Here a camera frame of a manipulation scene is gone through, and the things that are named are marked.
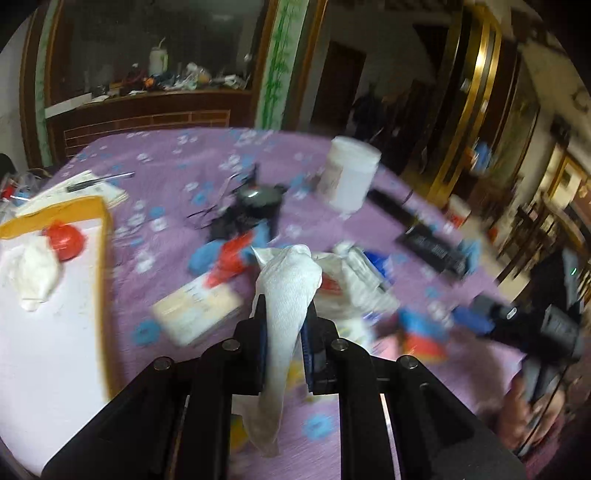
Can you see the colourful foam strips pack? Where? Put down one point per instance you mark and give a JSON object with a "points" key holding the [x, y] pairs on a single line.
{"points": [[422, 337]]}

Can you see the wooden cabinet with clutter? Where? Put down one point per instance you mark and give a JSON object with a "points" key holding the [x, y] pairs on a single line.
{"points": [[84, 71]]}

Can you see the black cylindrical motor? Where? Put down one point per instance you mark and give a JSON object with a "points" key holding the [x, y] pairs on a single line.
{"points": [[242, 204]]}

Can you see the white cloth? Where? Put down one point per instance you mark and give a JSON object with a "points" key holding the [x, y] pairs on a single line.
{"points": [[289, 281]]}

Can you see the red plastic bag ball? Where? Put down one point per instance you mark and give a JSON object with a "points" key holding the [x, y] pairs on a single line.
{"points": [[66, 240]]}

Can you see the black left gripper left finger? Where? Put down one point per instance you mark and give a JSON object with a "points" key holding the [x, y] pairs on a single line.
{"points": [[252, 337]]}

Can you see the black screwdriver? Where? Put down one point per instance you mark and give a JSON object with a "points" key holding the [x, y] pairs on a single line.
{"points": [[91, 182]]}

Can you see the white tissue pack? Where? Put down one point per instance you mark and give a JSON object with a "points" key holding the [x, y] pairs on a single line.
{"points": [[192, 310]]}

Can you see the white kettle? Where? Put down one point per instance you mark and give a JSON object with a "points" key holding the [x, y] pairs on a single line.
{"points": [[158, 59]]}

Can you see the purple floral tablecloth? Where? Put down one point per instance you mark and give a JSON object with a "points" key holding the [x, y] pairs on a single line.
{"points": [[174, 420]]}

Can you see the black wallet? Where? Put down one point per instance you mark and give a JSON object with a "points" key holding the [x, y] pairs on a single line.
{"points": [[438, 253]]}

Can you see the yellow-rimmed white tray box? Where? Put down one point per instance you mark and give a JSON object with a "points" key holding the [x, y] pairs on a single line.
{"points": [[58, 363]]}

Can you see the person's right hand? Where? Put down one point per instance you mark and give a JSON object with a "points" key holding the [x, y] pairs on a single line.
{"points": [[521, 423]]}

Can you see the red white plastic bag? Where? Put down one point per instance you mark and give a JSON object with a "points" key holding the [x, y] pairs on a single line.
{"points": [[352, 287]]}

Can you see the white plastic jar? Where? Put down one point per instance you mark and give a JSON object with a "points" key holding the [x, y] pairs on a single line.
{"points": [[349, 171]]}

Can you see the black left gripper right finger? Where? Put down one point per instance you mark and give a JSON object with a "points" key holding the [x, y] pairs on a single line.
{"points": [[317, 335]]}

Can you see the blue red plush toy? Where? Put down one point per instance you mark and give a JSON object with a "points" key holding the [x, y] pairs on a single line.
{"points": [[221, 260]]}

